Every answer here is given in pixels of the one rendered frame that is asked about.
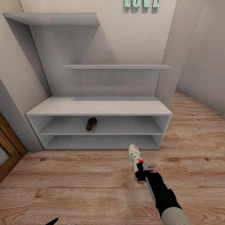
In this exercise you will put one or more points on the gym shoe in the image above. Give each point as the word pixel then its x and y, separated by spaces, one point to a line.
pixel 137 160

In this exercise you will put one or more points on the door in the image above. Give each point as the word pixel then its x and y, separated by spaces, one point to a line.
pixel 11 149

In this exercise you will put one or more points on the sandal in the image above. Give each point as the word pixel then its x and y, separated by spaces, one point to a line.
pixel 90 123

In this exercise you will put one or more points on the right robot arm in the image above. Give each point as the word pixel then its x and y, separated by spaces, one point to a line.
pixel 164 198

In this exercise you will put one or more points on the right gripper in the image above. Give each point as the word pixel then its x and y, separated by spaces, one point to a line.
pixel 140 175

